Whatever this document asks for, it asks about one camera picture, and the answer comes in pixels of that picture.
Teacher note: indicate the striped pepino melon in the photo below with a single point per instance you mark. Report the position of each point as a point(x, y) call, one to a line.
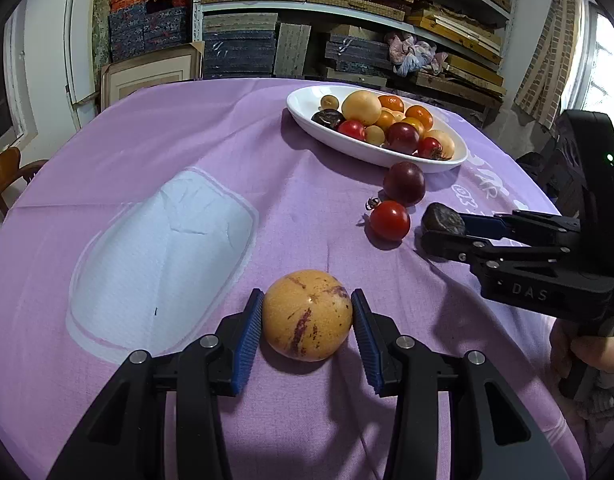
point(307, 315)

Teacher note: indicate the window with white frame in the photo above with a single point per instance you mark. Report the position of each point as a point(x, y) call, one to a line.
point(17, 125)

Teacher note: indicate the pale peach with stem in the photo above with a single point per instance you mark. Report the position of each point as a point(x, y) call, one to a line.
point(398, 115)

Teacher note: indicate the purple printed tablecloth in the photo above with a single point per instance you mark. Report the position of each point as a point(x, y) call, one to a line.
point(165, 212)

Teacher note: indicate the grey knit sleeve forearm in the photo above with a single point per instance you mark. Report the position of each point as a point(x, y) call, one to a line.
point(598, 413)

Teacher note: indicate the patterned beige curtain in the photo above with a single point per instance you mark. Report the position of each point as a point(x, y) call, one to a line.
point(541, 89)

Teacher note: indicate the pink crumpled cloth bag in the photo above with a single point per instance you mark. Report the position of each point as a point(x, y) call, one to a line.
point(409, 55)

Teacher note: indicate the beige round fruit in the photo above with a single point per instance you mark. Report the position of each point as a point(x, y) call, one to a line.
point(375, 135)

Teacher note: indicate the framed picture in cardboard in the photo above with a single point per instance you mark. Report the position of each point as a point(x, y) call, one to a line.
point(175, 64)

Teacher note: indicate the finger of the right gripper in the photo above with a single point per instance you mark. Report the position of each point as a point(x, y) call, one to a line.
point(466, 249)
point(494, 227)

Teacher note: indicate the orange tangerine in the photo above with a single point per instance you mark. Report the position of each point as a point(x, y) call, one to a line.
point(393, 103)
point(422, 115)

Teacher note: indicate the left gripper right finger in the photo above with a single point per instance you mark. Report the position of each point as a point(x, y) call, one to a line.
point(492, 434)

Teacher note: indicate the small brown longan fruit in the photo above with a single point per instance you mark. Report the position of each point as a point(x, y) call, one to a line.
point(329, 102)

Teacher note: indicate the pale round peach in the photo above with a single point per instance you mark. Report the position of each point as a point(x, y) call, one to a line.
point(446, 145)

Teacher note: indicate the person right hand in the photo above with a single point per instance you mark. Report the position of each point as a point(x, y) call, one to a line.
point(568, 342)

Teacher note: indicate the white oval plate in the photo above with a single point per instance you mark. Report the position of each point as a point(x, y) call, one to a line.
point(304, 102)

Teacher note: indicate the red cherry tomato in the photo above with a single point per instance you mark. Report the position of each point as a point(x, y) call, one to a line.
point(388, 219)
point(353, 128)

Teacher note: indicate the yellow round pear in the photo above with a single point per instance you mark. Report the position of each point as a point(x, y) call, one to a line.
point(363, 106)

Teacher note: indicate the metal storage shelf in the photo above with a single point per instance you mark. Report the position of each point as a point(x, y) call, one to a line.
point(470, 32)

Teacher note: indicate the wooden chair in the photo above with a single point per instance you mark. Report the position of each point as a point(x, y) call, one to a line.
point(11, 170)

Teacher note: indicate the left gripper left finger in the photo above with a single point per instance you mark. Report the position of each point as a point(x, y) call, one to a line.
point(122, 433)

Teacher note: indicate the red tomato with calyx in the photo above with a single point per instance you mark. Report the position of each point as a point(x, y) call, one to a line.
point(430, 148)

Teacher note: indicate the dark red plum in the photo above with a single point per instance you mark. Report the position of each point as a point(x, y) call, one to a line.
point(402, 137)
point(405, 183)

